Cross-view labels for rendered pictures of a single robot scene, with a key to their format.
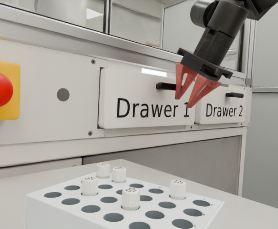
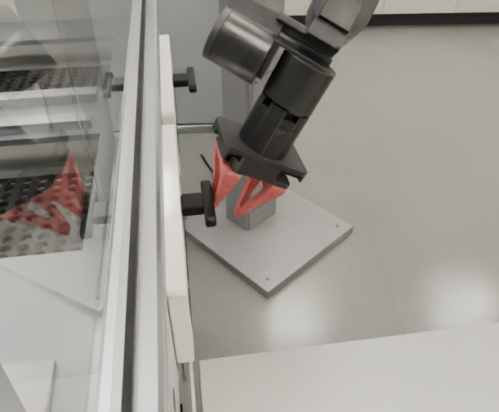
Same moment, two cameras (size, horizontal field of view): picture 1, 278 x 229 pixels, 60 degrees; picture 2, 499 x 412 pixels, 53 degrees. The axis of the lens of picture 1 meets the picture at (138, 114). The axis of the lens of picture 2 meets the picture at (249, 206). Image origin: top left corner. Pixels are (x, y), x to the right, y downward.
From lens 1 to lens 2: 52 cm
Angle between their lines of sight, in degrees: 61
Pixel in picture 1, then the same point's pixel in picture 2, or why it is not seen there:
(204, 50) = (278, 147)
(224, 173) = not seen: hidden behind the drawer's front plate
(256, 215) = (432, 360)
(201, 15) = (249, 70)
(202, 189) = (363, 354)
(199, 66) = (274, 174)
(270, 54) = not seen: outside the picture
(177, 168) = not seen: hidden behind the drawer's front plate
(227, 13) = (318, 91)
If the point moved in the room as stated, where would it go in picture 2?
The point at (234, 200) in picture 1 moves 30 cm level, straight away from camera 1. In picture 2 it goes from (398, 348) to (259, 208)
